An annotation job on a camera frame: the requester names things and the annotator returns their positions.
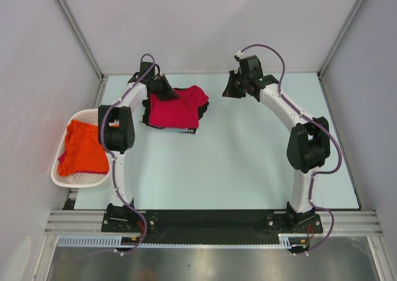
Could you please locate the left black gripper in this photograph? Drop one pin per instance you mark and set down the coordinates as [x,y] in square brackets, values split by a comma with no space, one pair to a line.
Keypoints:
[168,93]

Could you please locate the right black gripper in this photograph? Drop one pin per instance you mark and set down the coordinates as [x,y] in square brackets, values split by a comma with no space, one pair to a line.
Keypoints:
[230,90]

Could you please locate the black printed t shirt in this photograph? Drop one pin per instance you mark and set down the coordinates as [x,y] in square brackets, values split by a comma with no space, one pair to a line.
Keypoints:
[173,129]

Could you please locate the red t shirt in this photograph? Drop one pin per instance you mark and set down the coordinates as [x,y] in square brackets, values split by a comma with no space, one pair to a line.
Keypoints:
[176,108]

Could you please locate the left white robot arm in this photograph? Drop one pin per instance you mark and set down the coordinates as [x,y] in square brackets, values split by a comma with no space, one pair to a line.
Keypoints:
[116,134]

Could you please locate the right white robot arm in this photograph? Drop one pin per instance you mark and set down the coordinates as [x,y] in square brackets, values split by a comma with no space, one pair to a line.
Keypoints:
[308,144]

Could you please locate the orange t shirt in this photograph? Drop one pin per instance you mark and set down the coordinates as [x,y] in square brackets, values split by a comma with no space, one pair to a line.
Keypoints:
[84,153]

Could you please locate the white plastic basket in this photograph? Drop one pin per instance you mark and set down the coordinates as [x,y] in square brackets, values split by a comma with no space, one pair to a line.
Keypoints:
[78,180]

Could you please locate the pink garment in basket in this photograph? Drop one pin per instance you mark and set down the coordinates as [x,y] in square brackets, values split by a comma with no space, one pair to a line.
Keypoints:
[61,158]

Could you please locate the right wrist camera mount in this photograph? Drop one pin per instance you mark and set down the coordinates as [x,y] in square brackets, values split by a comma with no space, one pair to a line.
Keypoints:
[238,56]

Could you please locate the left aluminium corner post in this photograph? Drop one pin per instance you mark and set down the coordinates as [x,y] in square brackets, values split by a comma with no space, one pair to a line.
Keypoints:
[85,48]

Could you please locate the aluminium corner post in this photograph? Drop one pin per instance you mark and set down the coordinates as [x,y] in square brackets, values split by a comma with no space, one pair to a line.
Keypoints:
[341,36]
[85,48]

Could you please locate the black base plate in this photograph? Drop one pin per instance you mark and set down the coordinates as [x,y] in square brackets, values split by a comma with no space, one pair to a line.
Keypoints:
[209,227]

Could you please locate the right aluminium corner post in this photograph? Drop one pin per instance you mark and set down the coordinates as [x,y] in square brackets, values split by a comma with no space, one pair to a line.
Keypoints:
[341,36]

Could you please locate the aluminium frame rail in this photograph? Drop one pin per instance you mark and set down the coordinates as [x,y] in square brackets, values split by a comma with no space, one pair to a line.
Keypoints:
[346,223]

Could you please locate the white slotted cable duct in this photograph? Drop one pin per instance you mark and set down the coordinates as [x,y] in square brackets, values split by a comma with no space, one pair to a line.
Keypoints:
[108,241]

